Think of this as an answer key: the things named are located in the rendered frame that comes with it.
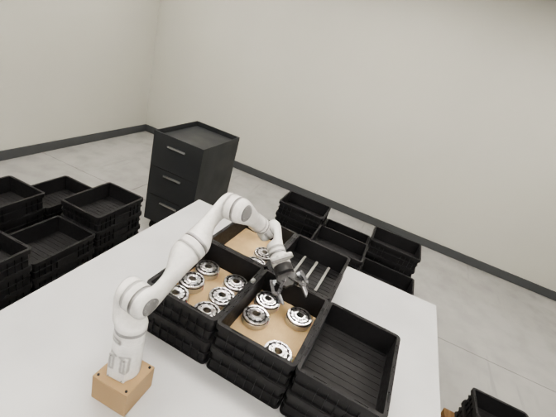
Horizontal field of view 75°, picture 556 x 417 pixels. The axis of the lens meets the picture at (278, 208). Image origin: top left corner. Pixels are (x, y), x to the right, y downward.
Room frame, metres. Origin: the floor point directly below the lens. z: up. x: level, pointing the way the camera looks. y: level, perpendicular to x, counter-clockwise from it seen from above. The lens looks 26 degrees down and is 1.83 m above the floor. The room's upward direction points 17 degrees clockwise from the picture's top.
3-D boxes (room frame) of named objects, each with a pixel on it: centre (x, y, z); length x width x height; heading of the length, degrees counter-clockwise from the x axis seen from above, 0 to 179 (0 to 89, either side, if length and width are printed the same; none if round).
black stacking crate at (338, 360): (0.97, -0.40, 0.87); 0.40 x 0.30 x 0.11; 163
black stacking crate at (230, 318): (1.05, -0.11, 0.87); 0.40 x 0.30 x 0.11; 163
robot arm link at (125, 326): (0.76, 0.31, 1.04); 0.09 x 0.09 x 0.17; 67
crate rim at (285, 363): (1.05, -0.11, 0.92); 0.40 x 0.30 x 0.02; 163
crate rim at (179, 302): (1.14, 0.18, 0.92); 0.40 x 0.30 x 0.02; 163
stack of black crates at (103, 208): (1.98, 1.08, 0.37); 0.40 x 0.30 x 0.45; 166
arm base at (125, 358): (0.75, 0.31, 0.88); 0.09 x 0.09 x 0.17; 80
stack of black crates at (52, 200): (2.08, 1.47, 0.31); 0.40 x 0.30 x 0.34; 166
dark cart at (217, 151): (2.88, 0.80, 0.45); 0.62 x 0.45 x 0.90; 166
